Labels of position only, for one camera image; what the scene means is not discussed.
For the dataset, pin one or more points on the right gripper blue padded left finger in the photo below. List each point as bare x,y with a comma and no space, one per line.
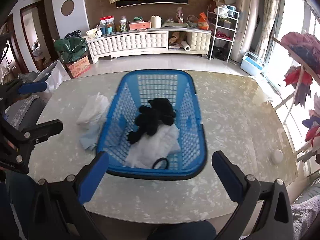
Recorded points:
59,206

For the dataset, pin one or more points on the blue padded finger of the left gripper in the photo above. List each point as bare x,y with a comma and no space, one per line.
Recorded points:
34,87
41,132

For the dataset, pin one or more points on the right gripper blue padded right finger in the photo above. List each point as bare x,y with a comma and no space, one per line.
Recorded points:
275,217

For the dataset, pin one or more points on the light blue cloth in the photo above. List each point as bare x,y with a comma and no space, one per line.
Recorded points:
90,138

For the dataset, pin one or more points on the white quilted cloth bundle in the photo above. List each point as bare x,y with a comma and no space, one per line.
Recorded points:
93,111

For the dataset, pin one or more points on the blue plastic laundry basket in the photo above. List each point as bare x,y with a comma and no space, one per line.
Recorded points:
135,89

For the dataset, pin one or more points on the black plush toy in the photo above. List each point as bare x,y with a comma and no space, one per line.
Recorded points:
149,118

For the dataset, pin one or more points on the white fluffy towel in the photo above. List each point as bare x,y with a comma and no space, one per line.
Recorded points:
149,149

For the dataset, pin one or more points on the grey chair with lace cover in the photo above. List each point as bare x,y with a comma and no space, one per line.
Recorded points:
25,113

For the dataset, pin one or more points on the white paper shopping bag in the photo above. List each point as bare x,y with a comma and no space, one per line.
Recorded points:
53,75

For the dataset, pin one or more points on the red printed cardboard box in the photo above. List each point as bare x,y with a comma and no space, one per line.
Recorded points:
79,67

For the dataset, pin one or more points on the green plastic bag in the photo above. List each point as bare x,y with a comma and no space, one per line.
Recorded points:
71,49

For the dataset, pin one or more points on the small white round object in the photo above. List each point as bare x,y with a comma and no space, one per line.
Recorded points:
277,157

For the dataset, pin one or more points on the red white package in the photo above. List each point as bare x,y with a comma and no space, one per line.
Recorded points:
107,20

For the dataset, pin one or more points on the orange pink box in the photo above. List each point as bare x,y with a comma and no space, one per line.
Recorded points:
139,25

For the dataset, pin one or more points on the cream plastic jug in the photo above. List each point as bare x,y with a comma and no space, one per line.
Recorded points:
156,21

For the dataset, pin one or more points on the wooden clothes drying rack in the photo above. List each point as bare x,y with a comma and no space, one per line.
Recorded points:
304,68

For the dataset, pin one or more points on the light blue storage box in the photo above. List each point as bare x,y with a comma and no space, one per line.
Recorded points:
252,64

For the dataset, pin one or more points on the white tufted TV cabinet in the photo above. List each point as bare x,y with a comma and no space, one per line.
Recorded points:
164,40

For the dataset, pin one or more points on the pink cloth pile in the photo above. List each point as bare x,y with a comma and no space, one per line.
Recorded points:
306,46

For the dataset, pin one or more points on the orange bag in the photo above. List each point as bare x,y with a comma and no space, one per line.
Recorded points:
203,22

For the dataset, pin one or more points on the white metal shelf rack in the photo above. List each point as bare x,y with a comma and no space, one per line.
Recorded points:
223,23

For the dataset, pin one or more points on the tall silver air conditioner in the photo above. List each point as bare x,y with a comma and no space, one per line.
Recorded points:
248,13

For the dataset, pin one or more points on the patterned curtain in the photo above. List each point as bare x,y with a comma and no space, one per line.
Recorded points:
269,16

